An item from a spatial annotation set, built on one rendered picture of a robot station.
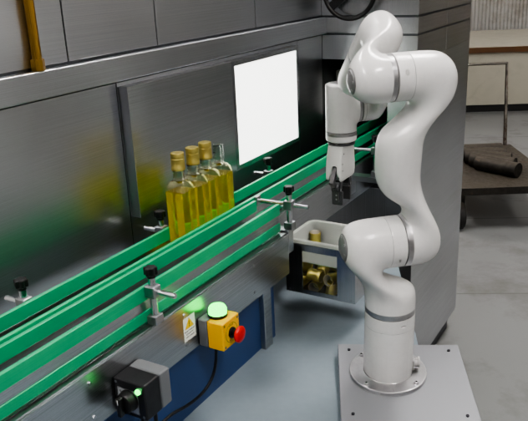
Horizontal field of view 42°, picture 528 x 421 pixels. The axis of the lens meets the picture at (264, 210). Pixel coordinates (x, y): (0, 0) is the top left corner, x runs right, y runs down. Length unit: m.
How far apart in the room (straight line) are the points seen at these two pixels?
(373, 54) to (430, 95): 0.14
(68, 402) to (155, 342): 0.25
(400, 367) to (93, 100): 0.97
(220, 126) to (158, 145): 0.29
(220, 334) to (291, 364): 0.35
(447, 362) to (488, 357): 1.58
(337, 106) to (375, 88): 0.46
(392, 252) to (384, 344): 0.25
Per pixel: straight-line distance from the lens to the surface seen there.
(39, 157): 1.61
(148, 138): 1.83
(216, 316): 1.61
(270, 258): 1.88
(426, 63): 1.45
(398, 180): 1.51
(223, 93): 2.10
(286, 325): 2.09
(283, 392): 1.80
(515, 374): 3.36
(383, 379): 1.76
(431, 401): 1.74
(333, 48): 2.72
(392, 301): 1.64
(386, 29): 1.51
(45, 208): 1.64
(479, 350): 3.51
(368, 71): 1.41
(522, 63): 8.81
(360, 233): 1.56
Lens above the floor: 1.75
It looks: 19 degrees down
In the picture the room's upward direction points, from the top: 3 degrees counter-clockwise
